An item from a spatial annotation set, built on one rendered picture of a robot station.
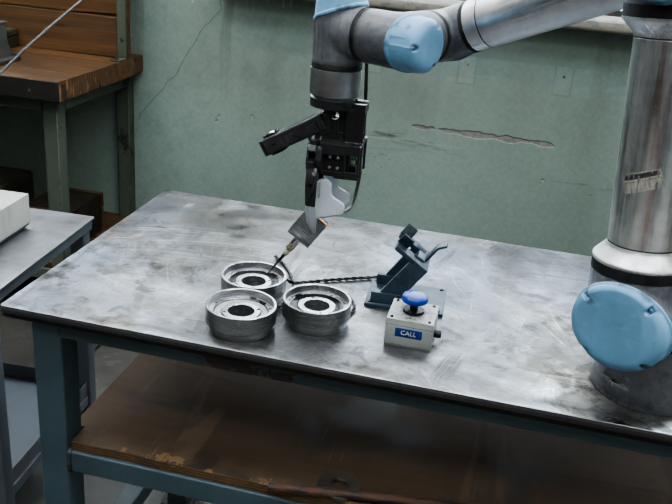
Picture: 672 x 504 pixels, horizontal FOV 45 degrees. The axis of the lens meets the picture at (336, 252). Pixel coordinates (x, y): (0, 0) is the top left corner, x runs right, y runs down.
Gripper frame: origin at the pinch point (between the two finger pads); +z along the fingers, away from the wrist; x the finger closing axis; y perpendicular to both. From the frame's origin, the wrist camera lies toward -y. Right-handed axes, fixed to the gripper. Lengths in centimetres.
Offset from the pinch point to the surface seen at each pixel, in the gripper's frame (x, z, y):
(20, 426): 28, 72, -71
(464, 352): -10.5, 13.3, 26.3
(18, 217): 33, 21, -71
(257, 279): -1.3, 10.9, -8.1
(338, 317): -11.8, 10.1, 7.3
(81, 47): 147, 5, -112
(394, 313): -10.3, 8.8, 15.4
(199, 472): -16.9, 38.8, -12.2
